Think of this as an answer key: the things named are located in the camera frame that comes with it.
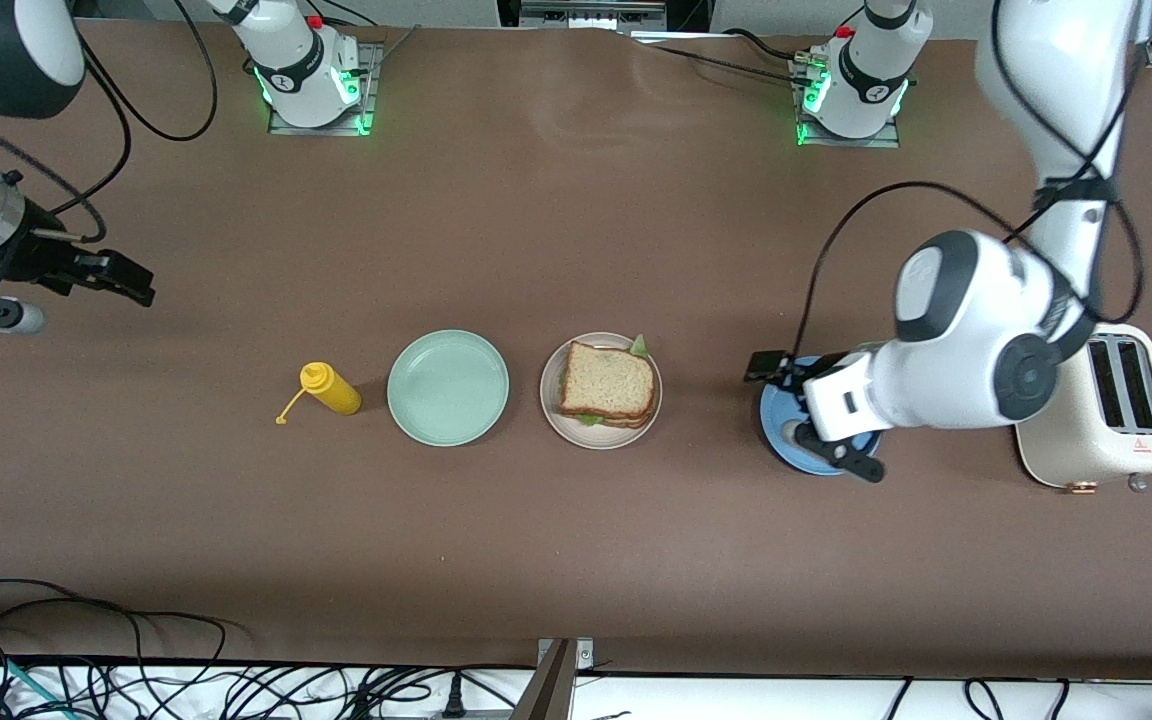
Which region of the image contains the light brown bread slice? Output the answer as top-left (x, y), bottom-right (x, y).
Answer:
top-left (576, 410), bottom-right (659, 431)

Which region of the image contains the beige plate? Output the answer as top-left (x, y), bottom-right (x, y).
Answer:
top-left (540, 331), bottom-right (664, 451)

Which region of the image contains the green lettuce leaf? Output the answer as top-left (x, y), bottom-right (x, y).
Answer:
top-left (576, 334), bottom-right (651, 428)

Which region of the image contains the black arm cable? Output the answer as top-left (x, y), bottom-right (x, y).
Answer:
top-left (0, 0), bottom-right (219, 244)
top-left (792, 0), bottom-right (1147, 376)

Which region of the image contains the teal cable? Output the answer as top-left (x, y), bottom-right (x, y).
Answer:
top-left (0, 650), bottom-right (72, 720)

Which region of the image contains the mint green plate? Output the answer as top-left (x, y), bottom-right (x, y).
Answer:
top-left (387, 329), bottom-right (511, 448)

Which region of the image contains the thick black cable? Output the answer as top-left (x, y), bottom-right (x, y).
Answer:
top-left (721, 27), bottom-right (802, 61)

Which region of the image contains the blue plate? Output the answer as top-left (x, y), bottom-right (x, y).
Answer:
top-left (759, 356), bottom-right (885, 477)

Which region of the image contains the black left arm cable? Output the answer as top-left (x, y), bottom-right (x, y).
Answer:
top-left (792, 0), bottom-right (1147, 376)

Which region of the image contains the aluminium frame piece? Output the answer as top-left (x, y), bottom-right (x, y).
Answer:
top-left (516, 0), bottom-right (674, 33)

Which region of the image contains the aluminium bracket post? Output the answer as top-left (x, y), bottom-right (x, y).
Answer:
top-left (532, 637), bottom-right (597, 720)

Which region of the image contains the white two-slot toaster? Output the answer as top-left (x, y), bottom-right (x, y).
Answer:
top-left (1013, 322), bottom-right (1152, 496)

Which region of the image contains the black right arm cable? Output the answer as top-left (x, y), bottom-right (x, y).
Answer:
top-left (0, 0), bottom-right (219, 244)

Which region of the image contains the dark crust bread slice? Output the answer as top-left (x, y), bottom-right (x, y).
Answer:
top-left (560, 341), bottom-right (657, 420)

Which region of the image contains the thin black cable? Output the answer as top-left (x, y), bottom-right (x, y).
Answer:
top-left (631, 38), bottom-right (799, 83)

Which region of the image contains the yellow mustard squeeze bottle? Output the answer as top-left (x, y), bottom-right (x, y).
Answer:
top-left (275, 361), bottom-right (364, 426)

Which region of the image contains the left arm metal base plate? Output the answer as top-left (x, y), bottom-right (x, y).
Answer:
top-left (791, 55), bottom-right (903, 150)

